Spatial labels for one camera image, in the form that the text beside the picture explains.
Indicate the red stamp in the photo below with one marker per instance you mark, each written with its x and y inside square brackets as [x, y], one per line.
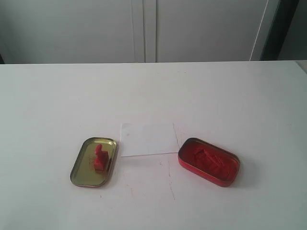
[101, 158]

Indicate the gold tin lid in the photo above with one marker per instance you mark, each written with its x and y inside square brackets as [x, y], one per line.
[83, 173]

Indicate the white cabinet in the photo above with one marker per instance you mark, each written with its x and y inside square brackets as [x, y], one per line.
[129, 31]

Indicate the white paper sheet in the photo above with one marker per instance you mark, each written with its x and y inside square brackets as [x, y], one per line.
[147, 139]

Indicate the red ink pad tin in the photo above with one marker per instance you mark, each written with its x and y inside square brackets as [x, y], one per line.
[209, 161]

